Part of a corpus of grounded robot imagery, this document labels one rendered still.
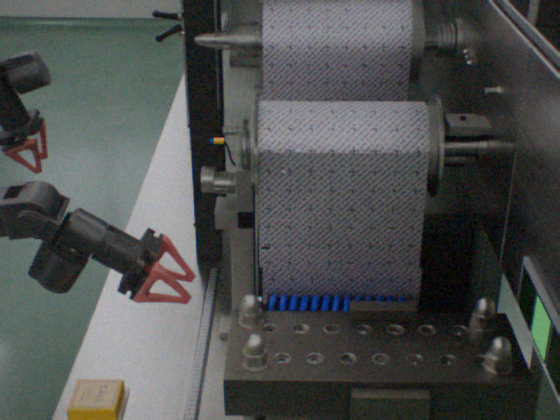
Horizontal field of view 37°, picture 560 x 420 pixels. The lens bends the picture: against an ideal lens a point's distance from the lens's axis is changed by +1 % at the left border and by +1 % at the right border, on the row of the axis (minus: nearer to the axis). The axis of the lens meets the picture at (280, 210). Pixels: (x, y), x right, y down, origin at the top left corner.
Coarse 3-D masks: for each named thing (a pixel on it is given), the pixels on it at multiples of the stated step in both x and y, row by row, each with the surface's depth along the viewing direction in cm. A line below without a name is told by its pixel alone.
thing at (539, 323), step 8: (536, 304) 93; (536, 312) 93; (544, 312) 90; (536, 320) 93; (544, 320) 90; (536, 328) 93; (544, 328) 90; (536, 336) 93; (544, 336) 90; (536, 344) 93; (544, 344) 90; (544, 352) 90
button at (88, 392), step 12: (84, 384) 123; (96, 384) 123; (108, 384) 123; (120, 384) 123; (72, 396) 121; (84, 396) 121; (96, 396) 121; (108, 396) 121; (120, 396) 122; (72, 408) 119; (84, 408) 119; (96, 408) 119; (108, 408) 119
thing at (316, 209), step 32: (288, 160) 115; (320, 160) 115; (352, 160) 115; (384, 160) 115; (416, 160) 115; (288, 192) 117; (320, 192) 117; (352, 192) 117; (384, 192) 117; (416, 192) 117; (288, 224) 119; (320, 224) 119; (352, 224) 119; (384, 224) 119; (416, 224) 119; (288, 256) 122; (320, 256) 122; (352, 256) 122; (384, 256) 122; (416, 256) 122
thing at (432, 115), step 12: (252, 108) 118; (432, 108) 118; (252, 120) 116; (432, 120) 116; (252, 132) 115; (432, 132) 115; (252, 144) 115; (432, 144) 115; (252, 156) 115; (432, 156) 115; (252, 168) 116; (432, 168) 116; (252, 180) 118; (432, 180) 118
